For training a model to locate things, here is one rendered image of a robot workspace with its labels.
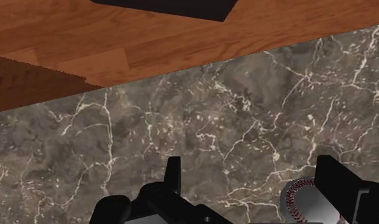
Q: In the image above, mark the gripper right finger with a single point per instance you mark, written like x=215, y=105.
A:
x=341, y=186

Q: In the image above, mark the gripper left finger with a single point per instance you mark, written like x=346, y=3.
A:
x=164, y=198

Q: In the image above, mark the white baseball with red stitching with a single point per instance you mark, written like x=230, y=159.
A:
x=304, y=204

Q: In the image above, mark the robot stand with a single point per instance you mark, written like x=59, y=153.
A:
x=176, y=7

